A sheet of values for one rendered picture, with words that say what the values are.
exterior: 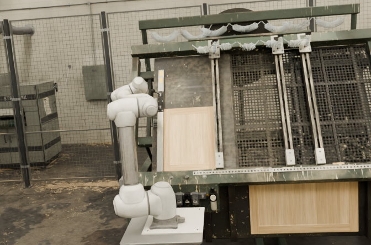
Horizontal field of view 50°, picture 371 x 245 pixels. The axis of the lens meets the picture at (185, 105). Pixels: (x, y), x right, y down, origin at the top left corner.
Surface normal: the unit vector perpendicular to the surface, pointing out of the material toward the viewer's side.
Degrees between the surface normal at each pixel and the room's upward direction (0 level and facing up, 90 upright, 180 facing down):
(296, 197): 90
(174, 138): 57
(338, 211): 90
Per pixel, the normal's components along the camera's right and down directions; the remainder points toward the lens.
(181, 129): -0.11, -0.40
